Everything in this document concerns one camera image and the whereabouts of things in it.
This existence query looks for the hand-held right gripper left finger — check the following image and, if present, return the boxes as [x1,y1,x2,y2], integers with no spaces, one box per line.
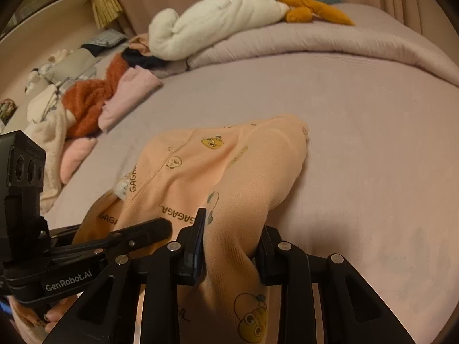
[42,207,208,344]

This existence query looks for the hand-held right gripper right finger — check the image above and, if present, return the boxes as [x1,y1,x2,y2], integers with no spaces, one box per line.
[253,226,417,344]

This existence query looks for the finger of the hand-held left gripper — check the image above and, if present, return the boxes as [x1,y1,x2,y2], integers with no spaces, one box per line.
[49,217,173,259]
[49,224,84,239]

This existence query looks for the orange printed baby romper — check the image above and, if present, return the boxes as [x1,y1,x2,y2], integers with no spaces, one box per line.
[11,114,310,344]

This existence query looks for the folded striped dark clothes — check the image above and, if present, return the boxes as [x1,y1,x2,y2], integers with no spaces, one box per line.
[82,29,128,55]

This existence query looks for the person's left hand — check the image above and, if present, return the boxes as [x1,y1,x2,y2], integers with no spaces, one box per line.
[43,294,77,334]

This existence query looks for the pink fleece garment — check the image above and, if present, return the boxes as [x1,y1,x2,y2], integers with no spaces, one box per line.
[59,137,98,183]

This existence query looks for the beige fuzzy garment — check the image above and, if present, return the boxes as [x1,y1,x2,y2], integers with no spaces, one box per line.
[34,107,77,216]

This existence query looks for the patterned fabric item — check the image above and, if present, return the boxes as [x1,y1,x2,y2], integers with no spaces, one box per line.
[0,98,18,124]

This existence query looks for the white cloth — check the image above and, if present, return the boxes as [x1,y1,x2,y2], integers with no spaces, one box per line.
[27,86,63,122]

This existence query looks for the rust fuzzy garment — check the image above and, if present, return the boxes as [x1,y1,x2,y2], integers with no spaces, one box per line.
[62,56,130,138]

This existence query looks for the black and white plush toy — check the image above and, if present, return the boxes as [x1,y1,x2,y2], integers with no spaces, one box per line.
[25,68,49,95]

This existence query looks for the folded pink ribbed garment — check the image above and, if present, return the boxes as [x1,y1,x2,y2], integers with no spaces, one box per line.
[98,67,164,133]

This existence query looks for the grey-green pillow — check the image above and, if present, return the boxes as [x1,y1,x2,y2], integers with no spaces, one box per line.
[45,48,97,81]

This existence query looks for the cream plush toy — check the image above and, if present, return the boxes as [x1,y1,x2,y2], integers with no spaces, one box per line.
[46,48,70,67]

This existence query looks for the dark navy garment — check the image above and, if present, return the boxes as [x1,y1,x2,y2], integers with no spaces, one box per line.
[121,48,167,69]

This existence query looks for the peach cloth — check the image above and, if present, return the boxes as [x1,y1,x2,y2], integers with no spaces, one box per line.
[128,33,155,57]

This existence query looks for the lilac quilt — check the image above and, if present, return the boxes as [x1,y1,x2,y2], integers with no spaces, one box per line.
[188,3,459,87]

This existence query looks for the white goose plush toy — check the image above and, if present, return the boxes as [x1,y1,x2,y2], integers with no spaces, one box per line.
[148,0,355,61]

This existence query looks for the yellow fringed curtain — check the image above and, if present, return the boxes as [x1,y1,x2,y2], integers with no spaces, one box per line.
[90,0,123,29]

